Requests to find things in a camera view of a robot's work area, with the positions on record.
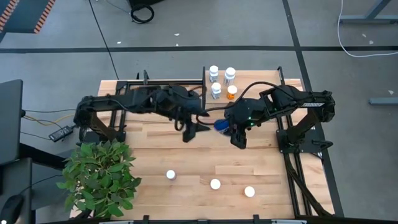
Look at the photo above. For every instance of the black table edge frame bar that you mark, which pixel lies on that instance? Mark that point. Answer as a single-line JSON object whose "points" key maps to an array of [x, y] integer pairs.
{"points": [[342, 219]]}

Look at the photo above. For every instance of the dark side desk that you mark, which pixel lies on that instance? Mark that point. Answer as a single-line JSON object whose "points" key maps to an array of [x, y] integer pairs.
{"points": [[18, 180]]}

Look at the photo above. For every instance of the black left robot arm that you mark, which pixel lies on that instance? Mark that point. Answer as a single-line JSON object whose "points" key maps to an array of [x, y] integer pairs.
{"points": [[109, 102]]}

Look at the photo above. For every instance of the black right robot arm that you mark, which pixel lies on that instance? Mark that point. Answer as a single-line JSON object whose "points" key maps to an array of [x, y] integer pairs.
{"points": [[311, 105]]}

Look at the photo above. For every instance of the green potted plant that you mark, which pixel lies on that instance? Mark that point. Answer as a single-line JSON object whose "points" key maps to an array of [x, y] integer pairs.
{"points": [[99, 177]]}

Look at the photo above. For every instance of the grey table leg frame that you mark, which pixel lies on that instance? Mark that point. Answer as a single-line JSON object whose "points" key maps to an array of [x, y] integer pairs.
{"points": [[367, 19]]}

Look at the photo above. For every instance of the orange pill bottle white cap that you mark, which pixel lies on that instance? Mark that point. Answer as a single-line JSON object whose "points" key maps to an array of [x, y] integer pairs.
{"points": [[215, 184], [232, 90], [249, 191]]}

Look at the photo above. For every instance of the wooden shelf black metal frame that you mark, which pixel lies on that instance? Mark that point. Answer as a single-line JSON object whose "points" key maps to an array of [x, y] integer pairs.
{"points": [[264, 77]]}

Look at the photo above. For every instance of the black object on floor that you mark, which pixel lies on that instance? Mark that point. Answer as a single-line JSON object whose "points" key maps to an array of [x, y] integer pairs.
{"points": [[146, 2]]}

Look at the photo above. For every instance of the black computer mouse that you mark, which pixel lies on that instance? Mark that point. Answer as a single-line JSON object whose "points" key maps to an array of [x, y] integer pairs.
{"points": [[11, 208]]}

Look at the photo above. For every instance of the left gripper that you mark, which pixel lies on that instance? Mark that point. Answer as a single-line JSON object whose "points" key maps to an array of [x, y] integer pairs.
{"points": [[180, 102]]}

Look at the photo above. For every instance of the grey metal foot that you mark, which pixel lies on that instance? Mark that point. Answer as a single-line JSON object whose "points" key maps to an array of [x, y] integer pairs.
{"points": [[384, 100]]}

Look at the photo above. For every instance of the dark mat with hazard stripes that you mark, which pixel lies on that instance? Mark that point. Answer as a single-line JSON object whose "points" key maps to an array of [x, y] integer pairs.
{"points": [[25, 15]]}

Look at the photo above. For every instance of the dark flat monitor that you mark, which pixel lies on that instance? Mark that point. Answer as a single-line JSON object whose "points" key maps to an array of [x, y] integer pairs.
{"points": [[11, 124]]}

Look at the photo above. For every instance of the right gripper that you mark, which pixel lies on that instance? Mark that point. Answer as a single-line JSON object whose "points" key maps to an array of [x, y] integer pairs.
{"points": [[245, 112]]}

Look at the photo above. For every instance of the pink medicine bottle white cap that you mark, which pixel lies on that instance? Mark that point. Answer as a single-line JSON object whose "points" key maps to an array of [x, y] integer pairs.
{"points": [[171, 174]]}

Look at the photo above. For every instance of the black power adapter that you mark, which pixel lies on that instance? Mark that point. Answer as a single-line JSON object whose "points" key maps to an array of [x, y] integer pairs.
{"points": [[60, 133]]}

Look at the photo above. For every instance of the blue lidded jar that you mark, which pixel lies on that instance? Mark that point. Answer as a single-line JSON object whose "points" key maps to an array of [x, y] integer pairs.
{"points": [[220, 125]]}

